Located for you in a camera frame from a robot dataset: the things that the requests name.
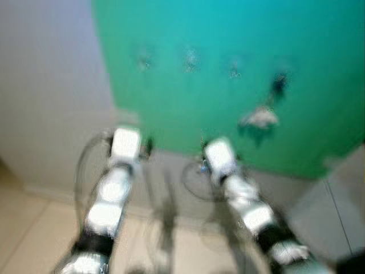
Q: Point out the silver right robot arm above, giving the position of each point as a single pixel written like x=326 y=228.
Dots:
x=251 y=208

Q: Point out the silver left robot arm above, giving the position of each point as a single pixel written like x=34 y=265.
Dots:
x=111 y=194

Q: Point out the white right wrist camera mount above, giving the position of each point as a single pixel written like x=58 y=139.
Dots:
x=219 y=157

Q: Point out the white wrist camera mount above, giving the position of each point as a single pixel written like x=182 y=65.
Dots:
x=219 y=157
x=125 y=144

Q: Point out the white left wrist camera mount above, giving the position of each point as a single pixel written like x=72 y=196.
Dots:
x=125 y=144

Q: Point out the green wall board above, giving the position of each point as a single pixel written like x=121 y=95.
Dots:
x=217 y=34

